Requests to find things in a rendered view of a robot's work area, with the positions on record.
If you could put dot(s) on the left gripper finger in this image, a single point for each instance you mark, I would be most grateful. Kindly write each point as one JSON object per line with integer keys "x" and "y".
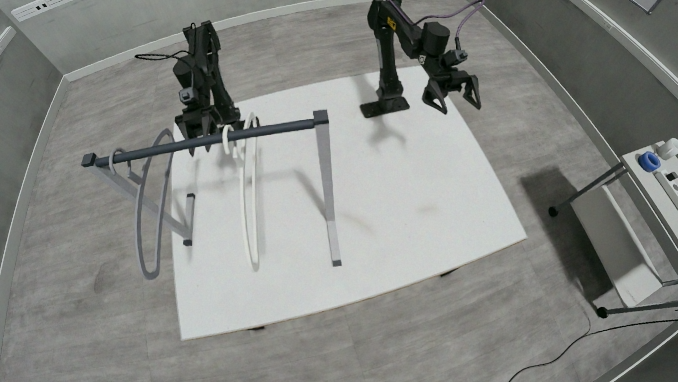
{"x": 473, "y": 85}
{"x": 432, "y": 90}

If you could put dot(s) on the white wire hanger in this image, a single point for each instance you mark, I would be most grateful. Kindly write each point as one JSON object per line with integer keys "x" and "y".
{"x": 240, "y": 160}

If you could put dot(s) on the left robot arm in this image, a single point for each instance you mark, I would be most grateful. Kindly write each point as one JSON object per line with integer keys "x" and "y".
{"x": 434, "y": 39}

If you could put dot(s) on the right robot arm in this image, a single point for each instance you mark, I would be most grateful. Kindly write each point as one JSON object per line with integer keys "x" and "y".
{"x": 199, "y": 39}

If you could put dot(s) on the grey rail rack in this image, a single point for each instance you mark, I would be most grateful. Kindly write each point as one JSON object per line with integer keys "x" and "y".
{"x": 320, "y": 122}

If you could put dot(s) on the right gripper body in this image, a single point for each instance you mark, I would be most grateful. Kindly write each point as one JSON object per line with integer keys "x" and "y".
{"x": 193, "y": 113}

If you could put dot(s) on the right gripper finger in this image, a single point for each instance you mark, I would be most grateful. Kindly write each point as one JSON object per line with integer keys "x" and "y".
{"x": 209, "y": 128}
{"x": 187, "y": 133}

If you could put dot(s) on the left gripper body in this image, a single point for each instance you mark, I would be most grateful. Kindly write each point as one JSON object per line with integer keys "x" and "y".
{"x": 446, "y": 75}

